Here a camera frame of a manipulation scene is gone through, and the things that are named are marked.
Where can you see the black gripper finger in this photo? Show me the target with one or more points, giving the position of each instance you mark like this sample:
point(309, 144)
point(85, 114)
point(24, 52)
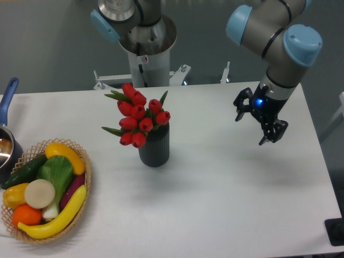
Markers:
point(241, 107)
point(273, 131)

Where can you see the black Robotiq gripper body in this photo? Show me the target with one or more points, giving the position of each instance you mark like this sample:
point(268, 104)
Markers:
point(266, 109)

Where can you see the red tulip bouquet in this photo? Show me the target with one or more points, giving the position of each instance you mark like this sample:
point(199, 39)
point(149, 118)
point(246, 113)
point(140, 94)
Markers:
point(141, 118)

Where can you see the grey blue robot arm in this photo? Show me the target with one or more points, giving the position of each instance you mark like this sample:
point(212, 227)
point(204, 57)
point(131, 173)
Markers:
point(289, 49)

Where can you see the dark grey ribbed vase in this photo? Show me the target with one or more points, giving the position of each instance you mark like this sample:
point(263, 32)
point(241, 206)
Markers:
point(155, 152)

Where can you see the black device at table edge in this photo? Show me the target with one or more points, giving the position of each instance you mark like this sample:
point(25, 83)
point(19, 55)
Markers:
point(334, 228)

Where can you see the purple eggplant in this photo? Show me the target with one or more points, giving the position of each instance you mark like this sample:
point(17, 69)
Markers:
point(74, 185)

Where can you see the yellow squash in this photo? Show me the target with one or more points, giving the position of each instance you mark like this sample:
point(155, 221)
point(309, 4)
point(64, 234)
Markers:
point(60, 149)

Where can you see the green bok choy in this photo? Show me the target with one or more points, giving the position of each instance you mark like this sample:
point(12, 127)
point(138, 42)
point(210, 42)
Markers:
point(58, 170)

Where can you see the yellow banana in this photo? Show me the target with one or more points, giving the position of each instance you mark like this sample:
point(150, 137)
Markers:
point(59, 223)

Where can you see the woven wicker basket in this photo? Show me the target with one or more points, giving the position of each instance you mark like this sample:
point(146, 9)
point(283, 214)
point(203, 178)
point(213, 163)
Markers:
point(27, 156)

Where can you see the dark green cucumber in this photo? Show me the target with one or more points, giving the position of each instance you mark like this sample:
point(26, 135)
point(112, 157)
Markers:
point(26, 173)

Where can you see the beige round disc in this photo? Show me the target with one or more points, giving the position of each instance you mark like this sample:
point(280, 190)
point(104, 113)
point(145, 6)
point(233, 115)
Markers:
point(39, 193)

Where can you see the orange fruit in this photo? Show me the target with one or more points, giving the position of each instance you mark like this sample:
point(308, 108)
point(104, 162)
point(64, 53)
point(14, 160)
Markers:
point(27, 215)

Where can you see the yellow bell pepper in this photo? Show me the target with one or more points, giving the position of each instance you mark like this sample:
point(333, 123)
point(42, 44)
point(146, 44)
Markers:
point(14, 196)

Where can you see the white metal base frame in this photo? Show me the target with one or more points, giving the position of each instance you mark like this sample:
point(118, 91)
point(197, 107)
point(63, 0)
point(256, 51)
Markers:
point(176, 78)

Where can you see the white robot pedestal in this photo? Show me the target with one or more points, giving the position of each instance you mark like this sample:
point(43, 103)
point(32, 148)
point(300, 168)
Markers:
point(148, 51)

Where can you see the blue handled saucepan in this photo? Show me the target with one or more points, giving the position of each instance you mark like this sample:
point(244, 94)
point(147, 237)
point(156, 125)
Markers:
point(11, 150)

